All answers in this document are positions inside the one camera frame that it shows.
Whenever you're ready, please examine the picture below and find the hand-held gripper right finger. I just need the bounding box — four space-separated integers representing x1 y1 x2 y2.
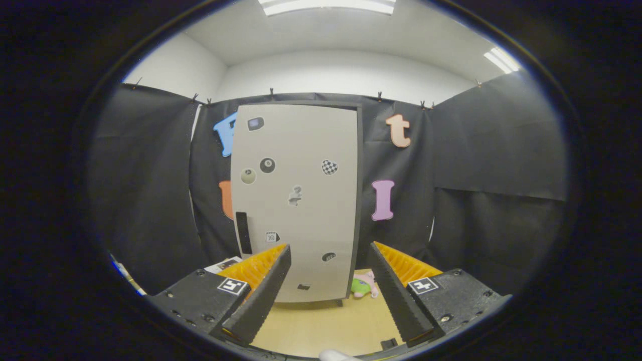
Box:
369 242 513 348

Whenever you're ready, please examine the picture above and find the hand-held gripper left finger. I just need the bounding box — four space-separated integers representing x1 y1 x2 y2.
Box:
147 243 292 346

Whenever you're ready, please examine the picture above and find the black door handle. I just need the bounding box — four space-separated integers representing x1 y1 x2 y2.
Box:
236 212 253 255

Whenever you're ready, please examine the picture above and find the grey shoe cabinet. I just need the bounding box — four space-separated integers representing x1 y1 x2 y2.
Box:
232 100 364 307

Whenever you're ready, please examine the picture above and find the beige shoe cabinet door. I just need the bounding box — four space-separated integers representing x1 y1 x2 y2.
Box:
231 104 358 303

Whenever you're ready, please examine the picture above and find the green and pink plush toy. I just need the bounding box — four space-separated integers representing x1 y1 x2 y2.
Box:
351 271 379 299

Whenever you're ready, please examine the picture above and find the white book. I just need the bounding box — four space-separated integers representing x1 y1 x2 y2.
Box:
205 257 242 274

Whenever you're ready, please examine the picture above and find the black backdrop cloth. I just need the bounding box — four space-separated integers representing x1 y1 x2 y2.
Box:
89 70 570 296

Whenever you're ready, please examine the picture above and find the row of cloth clips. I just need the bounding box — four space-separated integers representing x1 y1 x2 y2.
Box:
133 76 483 109

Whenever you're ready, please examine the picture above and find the small ceiling light panel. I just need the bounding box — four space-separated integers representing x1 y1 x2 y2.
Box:
484 47 522 74

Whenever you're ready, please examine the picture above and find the long ceiling light panel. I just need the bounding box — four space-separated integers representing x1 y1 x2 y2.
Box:
258 0 397 16

